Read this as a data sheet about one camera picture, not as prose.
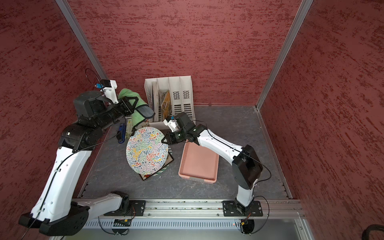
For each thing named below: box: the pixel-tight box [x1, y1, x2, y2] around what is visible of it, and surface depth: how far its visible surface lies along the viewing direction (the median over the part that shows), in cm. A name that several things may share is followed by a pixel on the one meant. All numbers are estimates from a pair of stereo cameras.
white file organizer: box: [144, 75, 196, 130], surface depth 108 cm
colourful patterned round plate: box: [126, 126, 169, 176], surface depth 79 cm
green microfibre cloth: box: [118, 88, 156, 133], surface depth 64 cm
